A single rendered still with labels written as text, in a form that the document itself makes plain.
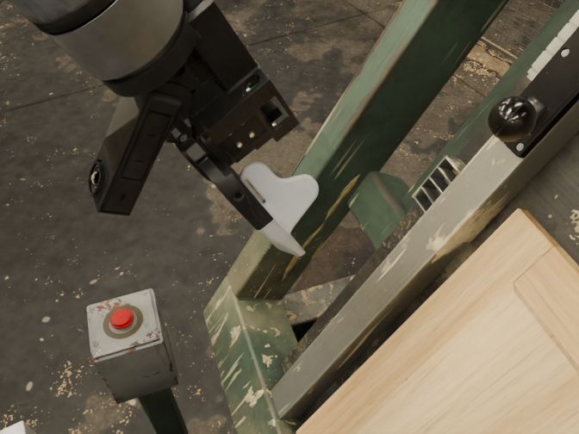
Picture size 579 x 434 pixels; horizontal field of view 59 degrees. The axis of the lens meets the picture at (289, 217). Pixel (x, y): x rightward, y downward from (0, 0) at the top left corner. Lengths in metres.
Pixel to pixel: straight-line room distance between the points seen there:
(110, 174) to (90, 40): 0.12
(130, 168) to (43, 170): 2.45
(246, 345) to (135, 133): 0.61
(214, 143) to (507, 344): 0.38
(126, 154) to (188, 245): 1.89
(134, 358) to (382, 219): 0.48
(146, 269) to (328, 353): 1.54
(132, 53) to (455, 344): 0.47
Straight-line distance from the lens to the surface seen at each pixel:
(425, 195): 0.68
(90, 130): 3.00
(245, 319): 0.94
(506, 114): 0.46
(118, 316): 0.93
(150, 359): 0.95
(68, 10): 0.30
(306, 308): 1.08
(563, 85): 0.57
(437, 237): 0.62
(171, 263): 2.21
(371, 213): 0.81
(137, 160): 0.38
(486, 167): 0.60
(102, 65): 0.32
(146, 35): 0.31
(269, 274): 0.93
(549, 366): 0.57
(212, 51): 0.35
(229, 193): 0.37
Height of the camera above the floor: 1.70
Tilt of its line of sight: 47 degrees down
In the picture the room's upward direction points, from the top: straight up
